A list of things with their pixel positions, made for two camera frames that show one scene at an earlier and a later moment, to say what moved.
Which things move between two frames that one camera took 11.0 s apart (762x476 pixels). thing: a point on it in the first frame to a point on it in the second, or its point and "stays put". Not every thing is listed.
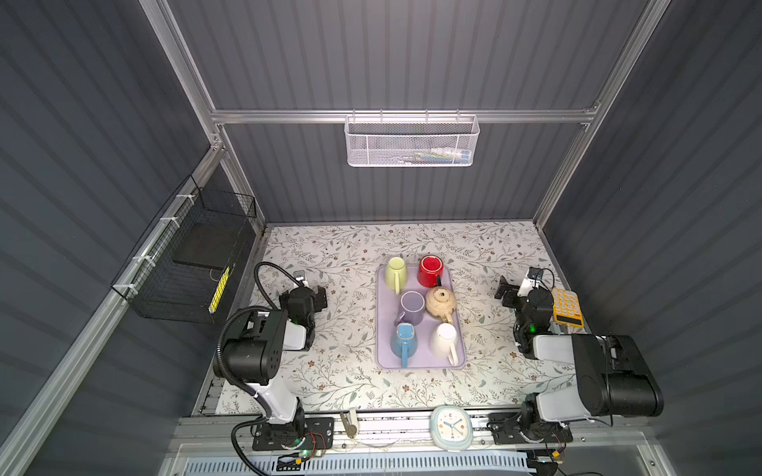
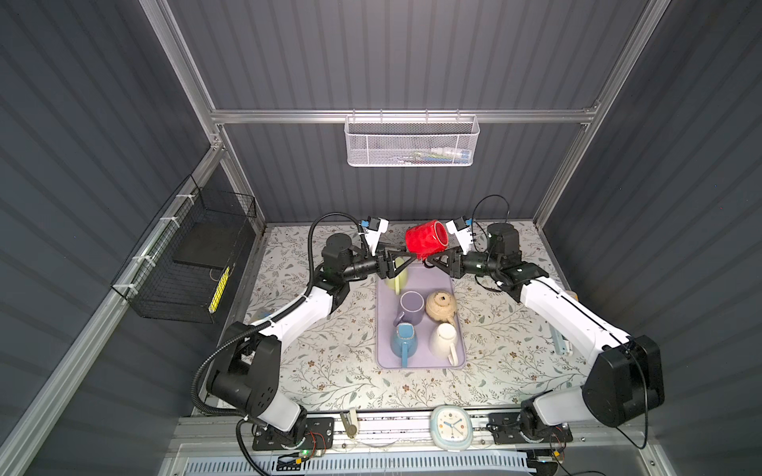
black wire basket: x=183 y=269 stays put
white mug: x=443 y=342 stays put
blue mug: x=404 y=341 stays put
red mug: x=431 y=270 to x=427 y=238
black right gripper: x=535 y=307 to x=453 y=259
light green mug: x=396 y=274 stays put
